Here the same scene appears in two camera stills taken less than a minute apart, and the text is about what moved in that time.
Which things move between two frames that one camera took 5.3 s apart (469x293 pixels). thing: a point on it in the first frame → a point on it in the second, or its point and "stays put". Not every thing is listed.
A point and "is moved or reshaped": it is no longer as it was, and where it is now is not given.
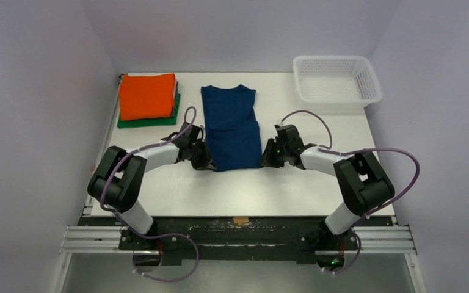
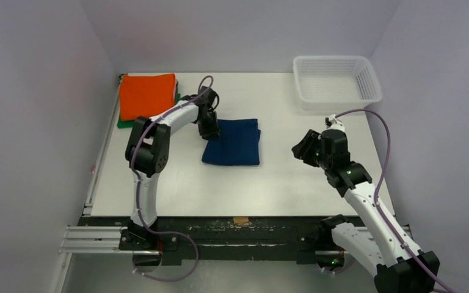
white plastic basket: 338,82 stays put
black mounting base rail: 237,240 stays put
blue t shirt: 232,129 is moved or reshaped
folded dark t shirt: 174,112 stays put
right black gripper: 273,152 → 308,147
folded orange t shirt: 146,97 stays put
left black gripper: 205,163 → 211,133
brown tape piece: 240,220 stays put
